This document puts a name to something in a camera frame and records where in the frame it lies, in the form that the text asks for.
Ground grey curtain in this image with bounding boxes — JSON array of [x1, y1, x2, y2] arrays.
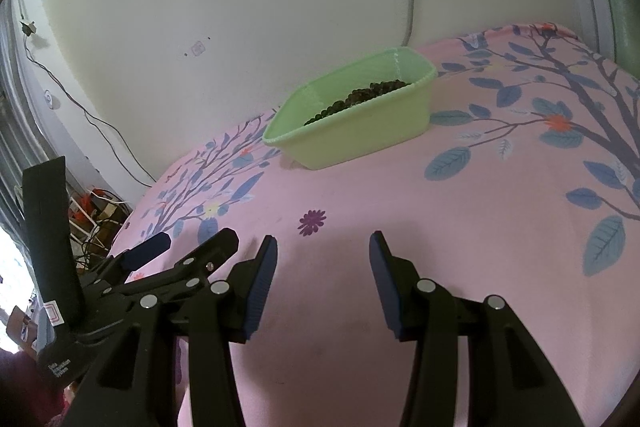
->
[[0, 0, 56, 233]]

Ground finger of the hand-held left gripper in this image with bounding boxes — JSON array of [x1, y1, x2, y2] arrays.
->
[[127, 228, 240, 295], [120, 232, 173, 273]]

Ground brown wooden bead bracelet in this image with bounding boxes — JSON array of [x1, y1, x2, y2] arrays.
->
[[345, 79, 410, 105]]

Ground dark purple small bead bracelet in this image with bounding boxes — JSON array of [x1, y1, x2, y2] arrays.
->
[[304, 97, 351, 126]]

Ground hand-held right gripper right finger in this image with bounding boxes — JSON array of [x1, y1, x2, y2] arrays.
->
[[369, 231, 586, 427]]

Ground pink tree print bedsheet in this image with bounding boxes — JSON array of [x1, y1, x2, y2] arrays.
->
[[107, 23, 640, 427]]

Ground thin dark wall cable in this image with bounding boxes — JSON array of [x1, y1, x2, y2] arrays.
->
[[20, 21, 157, 188]]

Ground cluttered wire rack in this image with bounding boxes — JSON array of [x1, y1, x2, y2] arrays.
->
[[65, 187, 133, 268]]

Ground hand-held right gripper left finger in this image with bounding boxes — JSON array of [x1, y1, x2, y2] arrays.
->
[[60, 234, 278, 427]]

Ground cardboard box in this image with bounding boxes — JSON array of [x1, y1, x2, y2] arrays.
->
[[6, 304, 41, 353]]

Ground green plastic basin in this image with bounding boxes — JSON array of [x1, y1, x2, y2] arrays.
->
[[262, 47, 437, 171]]

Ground person's left forearm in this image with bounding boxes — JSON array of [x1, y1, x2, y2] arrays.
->
[[0, 349, 68, 427]]

